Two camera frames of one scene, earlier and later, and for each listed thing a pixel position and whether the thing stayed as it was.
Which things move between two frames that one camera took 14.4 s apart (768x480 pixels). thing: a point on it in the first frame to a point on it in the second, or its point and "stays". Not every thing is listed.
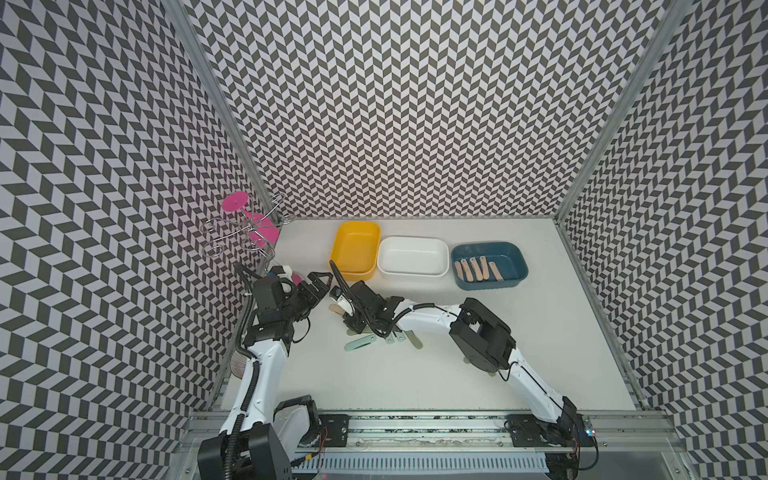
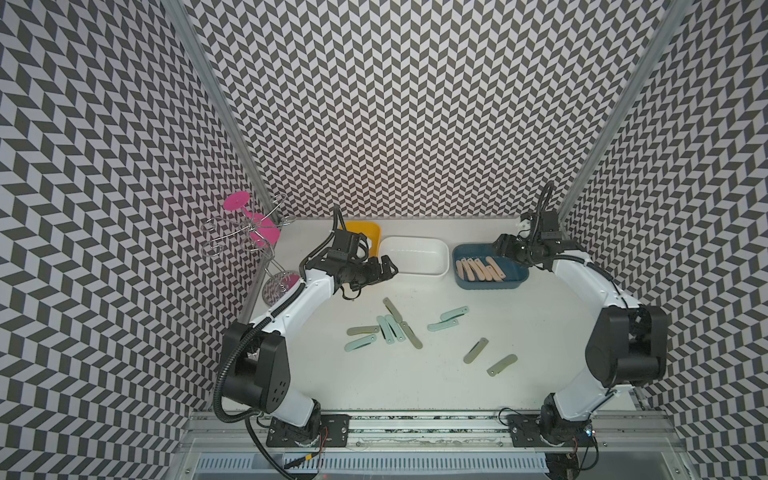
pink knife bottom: x=459 y=270 stays
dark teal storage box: x=507 y=257 stays
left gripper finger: x=315 y=277 to x=387 y=263
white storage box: x=413 y=256 stays
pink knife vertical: x=467 y=270 stays
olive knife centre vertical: x=417 y=343 stays
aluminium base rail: x=623 y=431 stays
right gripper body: x=358 y=319 to x=524 y=249
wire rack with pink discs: x=255 y=221 stays
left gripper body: x=299 y=302 to x=364 y=271
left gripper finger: x=326 y=287 to x=387 y=264
